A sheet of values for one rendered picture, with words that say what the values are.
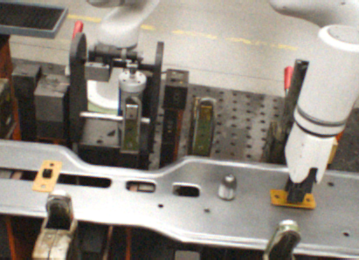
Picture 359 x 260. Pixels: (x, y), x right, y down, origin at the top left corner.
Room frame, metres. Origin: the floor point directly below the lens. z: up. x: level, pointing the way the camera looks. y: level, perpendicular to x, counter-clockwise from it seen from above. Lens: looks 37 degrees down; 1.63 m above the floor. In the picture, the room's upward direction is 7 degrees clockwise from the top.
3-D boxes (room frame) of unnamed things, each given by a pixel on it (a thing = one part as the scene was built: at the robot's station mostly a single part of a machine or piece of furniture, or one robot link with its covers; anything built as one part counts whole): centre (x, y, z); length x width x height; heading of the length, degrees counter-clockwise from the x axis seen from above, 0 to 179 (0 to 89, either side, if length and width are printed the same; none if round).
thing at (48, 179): (0.65, 0.24, 1.01); 0.08 x 0.04 x 0.01; 2
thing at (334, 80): (0.67, -0.23, 1.28); 0.09 x 0.08 x 0.13; 126
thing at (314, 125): (0.67, -0.23, 1.20); 0.09 x 0.08 x 0.03; 2
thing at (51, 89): (0.84, 0.28, 0.89); 0.13 x 0.11 x 0.38; 2
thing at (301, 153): (0.66, -0.23, 1.14); 0.10 x 0.07 x 0.11; 2
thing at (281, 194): (0.66, -0.23, 1.01); 0.08 x 0.04 x 0.01; 92
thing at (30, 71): (0.86, 0.34, 0.90); 0.05 x 0.05 x 0.40; 2
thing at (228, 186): (0.66, -0.10, 1.02); 0.03 x 0.03 x 0.07
